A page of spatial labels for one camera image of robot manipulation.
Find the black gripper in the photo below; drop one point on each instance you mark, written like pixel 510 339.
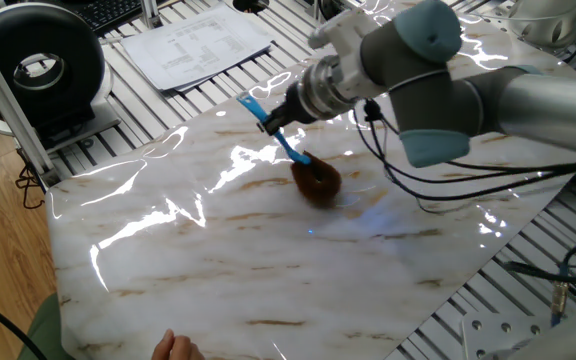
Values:
pixel 298 110

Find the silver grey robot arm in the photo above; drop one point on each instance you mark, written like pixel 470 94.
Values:
pixel 543 107

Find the person right hand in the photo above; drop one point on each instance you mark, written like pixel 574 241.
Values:
pixel 178 350

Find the printed paper stack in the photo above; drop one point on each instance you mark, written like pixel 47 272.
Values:
pixel 188 50

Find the white marble pattern sheet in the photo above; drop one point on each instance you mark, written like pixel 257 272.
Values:
pixel 268 275

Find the black keyboard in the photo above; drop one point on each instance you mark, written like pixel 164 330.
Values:
pixel 108 12

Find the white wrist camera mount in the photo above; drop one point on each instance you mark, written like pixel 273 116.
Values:
pixel 348 35

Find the aluminium frame post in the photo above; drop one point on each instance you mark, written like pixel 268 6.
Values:
pixel 150 12
pixel 3 100

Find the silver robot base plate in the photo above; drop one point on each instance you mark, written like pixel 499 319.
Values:
pixel 488 345

